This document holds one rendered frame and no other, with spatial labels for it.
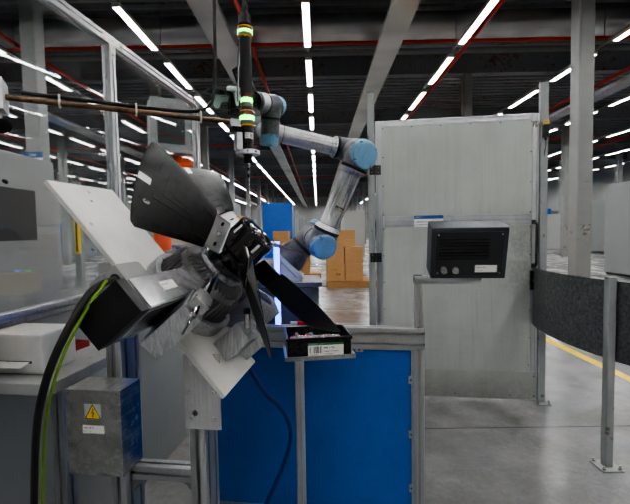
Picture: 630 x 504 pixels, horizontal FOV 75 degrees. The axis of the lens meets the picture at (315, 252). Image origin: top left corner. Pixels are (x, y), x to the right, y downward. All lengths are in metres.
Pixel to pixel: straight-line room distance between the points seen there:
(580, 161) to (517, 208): 4.67
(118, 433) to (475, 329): 2.48
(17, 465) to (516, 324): 2.81
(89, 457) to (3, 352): 0.36
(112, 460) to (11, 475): 0.46
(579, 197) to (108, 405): 7.25
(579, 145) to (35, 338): 7.45
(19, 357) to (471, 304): 2.61
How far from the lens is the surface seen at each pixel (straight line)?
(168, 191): 0.98
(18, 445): 1.63
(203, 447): 1.23
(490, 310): 3.14
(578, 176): 7.71
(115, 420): 1.20
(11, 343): 1.35
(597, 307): 2.59
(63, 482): 1.55
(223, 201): 1.24
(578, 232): 7.68
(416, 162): 3.02
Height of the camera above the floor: 1.23
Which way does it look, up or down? 3 degrees down
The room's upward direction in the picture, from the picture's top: 1 degrees counter-clockwise
